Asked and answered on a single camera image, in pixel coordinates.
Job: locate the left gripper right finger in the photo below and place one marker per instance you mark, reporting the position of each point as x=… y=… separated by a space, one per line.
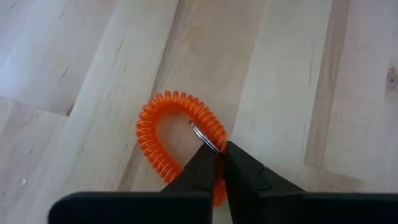
x=295 y=208

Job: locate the red coil wristband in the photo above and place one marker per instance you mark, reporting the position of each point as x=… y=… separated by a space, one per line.
x=147 y=133

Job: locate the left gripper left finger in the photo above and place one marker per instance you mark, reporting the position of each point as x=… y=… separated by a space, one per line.
x=140 y=208

